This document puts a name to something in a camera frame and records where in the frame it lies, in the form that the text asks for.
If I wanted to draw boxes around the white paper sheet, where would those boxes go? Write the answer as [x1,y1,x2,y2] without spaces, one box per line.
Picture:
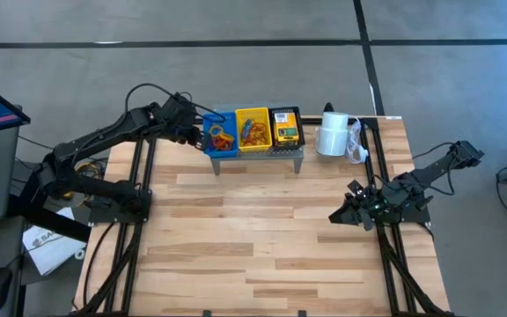
[21,206,88,276]

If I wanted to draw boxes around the black aluminium table frame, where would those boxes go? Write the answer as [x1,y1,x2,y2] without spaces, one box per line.
[75,114,455,317]

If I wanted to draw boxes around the orange coil wristband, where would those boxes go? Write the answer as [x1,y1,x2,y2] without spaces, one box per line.
[211,135,236,152]

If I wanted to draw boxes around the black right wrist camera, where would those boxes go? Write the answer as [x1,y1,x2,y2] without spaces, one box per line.
[346,178,368,197]

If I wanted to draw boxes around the black plastic basket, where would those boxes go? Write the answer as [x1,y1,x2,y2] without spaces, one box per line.
[268,106,306,149]

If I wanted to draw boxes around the black cable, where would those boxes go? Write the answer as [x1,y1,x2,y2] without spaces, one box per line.
[124,82,227,123]
[410,141,458,197]

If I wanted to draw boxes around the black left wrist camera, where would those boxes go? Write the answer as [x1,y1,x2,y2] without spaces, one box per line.
[170,92,193,111]

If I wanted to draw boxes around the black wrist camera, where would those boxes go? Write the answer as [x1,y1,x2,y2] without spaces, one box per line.
[170,92,193,111]
[346,178,368,197]

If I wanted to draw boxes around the white cylindrical container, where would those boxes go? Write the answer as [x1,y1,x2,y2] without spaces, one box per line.
[314,111,352,158]

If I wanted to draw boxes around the grey perforated metal shelf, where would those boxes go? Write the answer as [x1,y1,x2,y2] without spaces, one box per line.
[209,103,305,176]

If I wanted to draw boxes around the blue plastic basket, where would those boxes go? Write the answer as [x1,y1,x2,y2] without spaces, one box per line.
[202,111,240,159]

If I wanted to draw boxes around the yellow plastic basket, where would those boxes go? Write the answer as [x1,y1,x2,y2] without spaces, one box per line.
[234,107,274,154]

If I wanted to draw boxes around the clear plastic bag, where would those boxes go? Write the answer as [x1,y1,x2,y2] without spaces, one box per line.
[344,115,371,166]

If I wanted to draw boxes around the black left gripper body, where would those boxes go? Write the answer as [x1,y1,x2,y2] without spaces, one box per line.
[165,92,204,146]

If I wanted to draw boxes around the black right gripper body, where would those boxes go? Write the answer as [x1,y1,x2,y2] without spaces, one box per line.
[345,178,391,232]

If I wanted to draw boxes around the yellow green crayon box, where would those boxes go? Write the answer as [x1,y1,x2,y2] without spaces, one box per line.
[274,111,301,146]

